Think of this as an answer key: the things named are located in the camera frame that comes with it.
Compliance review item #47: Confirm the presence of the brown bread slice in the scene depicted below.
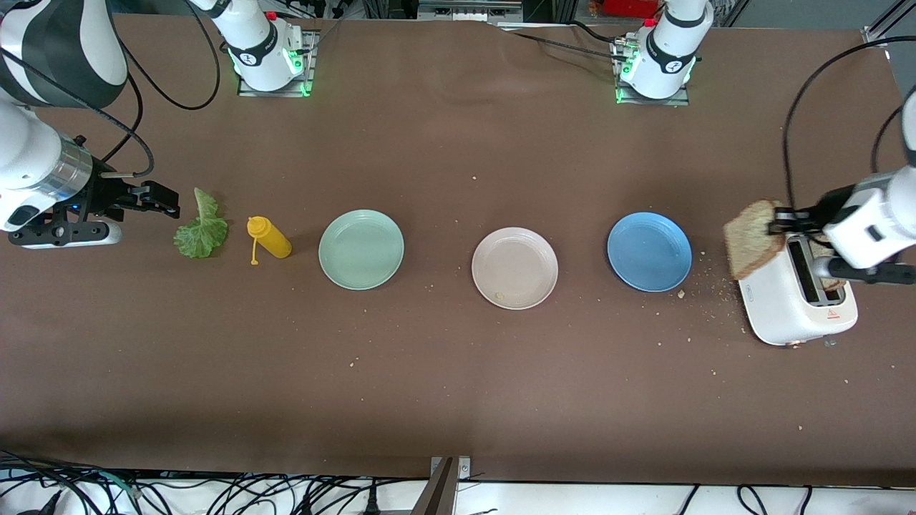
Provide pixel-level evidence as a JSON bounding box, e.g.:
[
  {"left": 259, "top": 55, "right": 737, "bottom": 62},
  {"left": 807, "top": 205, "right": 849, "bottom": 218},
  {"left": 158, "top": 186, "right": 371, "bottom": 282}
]
[
  {"left": 723, "top": 200, "right": 788, "bottom": 281},
  {"left": 812, "top": 236, "right": 849, "bottom": 293}
]

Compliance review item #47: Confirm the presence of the green lettuce leaf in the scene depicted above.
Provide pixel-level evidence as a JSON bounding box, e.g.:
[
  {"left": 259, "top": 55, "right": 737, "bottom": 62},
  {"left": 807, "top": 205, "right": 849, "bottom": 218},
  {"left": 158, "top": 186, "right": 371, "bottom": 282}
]
[{"left": 173, "top": 187, "right": 230, "bottom": 260}]

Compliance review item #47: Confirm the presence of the yellow squeeze bottle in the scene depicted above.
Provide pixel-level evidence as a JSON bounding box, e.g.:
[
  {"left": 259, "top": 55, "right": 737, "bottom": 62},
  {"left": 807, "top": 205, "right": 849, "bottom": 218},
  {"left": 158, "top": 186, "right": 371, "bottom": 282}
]
[{"left": 246, "top": 216, "right": 293, "bottom": 266}]

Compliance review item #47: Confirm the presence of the blue plate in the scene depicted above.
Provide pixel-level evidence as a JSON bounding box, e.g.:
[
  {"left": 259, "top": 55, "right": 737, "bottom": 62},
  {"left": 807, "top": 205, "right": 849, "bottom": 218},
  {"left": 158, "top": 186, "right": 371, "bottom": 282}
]
[{"left": 607, "top": 212, "right": 693, "bottom": 293}]

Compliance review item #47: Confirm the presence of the pale green plate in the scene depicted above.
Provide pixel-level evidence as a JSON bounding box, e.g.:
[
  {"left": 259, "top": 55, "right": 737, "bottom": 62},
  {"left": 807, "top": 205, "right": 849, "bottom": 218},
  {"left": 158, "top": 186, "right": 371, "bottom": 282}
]
[{"left": 318, "top": 209, "right": 405, "bottom": 291}]

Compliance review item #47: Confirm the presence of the beige plate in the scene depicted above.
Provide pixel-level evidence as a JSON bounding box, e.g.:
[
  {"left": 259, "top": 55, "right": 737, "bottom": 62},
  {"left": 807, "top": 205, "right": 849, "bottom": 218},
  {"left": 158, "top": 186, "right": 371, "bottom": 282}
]
[{"left": 471, "top": 227, "right": 559, "bottom": 310}]

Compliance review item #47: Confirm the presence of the white toaster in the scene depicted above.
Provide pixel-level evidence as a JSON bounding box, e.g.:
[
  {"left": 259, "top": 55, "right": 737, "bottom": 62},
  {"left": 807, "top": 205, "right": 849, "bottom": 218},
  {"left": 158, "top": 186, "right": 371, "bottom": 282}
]
[{"left": 737, "top": 232, "right": 859, "bottom": 348}]

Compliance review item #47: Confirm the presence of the red box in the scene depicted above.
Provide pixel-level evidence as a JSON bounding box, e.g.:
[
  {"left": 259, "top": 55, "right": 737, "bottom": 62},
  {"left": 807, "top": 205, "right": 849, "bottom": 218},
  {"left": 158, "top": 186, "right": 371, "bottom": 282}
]
[{"left": 603, "top": 0, "right": 663, "bottom": 19}]

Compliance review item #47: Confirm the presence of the brown table cover sheet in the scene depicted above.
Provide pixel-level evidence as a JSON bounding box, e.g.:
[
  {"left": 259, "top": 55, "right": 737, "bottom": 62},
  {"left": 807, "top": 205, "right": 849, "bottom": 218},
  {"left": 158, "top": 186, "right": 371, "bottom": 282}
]
[{"left": 0, "top": 13, "right": 916, "bottom": 489}]

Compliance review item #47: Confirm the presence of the grey metal rack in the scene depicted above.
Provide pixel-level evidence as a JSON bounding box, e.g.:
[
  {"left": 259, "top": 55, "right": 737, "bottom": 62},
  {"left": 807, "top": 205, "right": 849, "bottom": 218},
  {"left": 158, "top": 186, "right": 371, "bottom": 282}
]
[{"left": 417, "top": 0, "right": 523, "bottom": 22}]

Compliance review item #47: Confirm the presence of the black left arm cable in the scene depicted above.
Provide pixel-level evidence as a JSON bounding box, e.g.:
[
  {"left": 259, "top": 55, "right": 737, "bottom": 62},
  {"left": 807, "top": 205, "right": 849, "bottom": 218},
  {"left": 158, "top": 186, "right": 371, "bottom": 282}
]
[{"left": 781, "top": 36, "right": 916, "bottom": 212}]

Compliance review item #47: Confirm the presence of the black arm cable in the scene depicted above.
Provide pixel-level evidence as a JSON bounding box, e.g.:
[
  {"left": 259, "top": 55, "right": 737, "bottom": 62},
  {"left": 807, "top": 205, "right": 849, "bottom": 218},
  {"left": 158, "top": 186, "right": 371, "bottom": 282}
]
[
  {"left": 0, "top": 0, "right": 223, "bottom": 178},
  {"left": 781, "top": 36, "right": 916, "bottom": 212}
]

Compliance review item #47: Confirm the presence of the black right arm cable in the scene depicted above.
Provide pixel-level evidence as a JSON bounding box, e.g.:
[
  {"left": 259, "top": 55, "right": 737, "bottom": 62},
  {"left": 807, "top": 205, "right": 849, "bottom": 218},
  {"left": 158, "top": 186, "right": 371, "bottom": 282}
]
[{"left": 0, "top": 0, "right": 223, "bottom": 178}]

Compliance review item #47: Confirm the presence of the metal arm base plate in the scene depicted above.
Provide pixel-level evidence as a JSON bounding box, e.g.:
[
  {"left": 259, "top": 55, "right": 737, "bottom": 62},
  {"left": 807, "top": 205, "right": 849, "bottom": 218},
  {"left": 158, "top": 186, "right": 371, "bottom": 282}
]
[
  {"left": 614, "top": 39, "right": 691, "bottom": 107},
  {"left": 238, "top": 29, "right": 319, "bottom": 97}
]

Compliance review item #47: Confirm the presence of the aluminium frame rail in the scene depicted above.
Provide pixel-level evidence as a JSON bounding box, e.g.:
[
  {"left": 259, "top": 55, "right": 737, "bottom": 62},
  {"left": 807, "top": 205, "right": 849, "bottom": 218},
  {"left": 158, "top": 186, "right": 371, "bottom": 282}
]
[{"left": 862, "top": 0, "right": 916, "bottom": 47}]

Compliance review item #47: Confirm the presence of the looped black floor cable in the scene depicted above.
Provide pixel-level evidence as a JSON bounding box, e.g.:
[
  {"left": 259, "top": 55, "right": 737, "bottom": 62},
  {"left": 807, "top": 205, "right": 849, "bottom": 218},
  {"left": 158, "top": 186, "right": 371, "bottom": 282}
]
[{"left": 737, "top": 485, "right": 771, "bottom": 515}]

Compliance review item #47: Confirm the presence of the thin black table cable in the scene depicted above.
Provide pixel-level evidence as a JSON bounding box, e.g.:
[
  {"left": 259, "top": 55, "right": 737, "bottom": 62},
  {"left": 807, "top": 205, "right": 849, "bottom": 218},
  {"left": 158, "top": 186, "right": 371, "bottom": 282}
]
[{"left": 494, "top": 20, "right": 630, "bottom": 62}]

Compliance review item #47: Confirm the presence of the black cable tangle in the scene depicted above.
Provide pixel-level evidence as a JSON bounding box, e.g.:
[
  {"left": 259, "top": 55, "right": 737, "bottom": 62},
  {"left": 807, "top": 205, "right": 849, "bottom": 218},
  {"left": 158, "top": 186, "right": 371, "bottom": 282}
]
[{"left": 0, "top": 449, "right": 430, "bottom": 515}]

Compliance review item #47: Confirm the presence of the dark grey metal post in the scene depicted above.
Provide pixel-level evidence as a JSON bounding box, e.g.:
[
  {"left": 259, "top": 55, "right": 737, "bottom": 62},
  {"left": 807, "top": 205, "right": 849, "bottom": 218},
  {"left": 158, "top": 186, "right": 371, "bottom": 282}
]
[{"left": 411, "top": 458, "right": 459, "bottom": 515}]

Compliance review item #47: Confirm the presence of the silver bracket plate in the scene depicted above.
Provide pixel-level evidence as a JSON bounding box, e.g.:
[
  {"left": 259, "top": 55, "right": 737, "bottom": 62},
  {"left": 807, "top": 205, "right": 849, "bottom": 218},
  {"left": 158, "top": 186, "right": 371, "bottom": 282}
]
[{"left": 429, "top": 456, "right": 472, "bottom": 481}]

